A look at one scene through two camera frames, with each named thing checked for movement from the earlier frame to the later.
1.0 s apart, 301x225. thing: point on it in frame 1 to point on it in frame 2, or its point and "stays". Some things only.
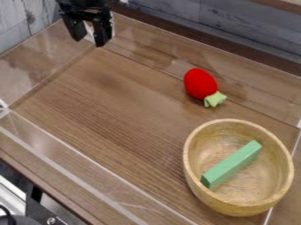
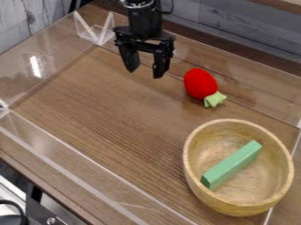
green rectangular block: x=212 y=177 stays
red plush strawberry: x=203 y=87 stays
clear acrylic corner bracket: x=90 y=38 stays
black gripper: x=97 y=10 to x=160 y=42
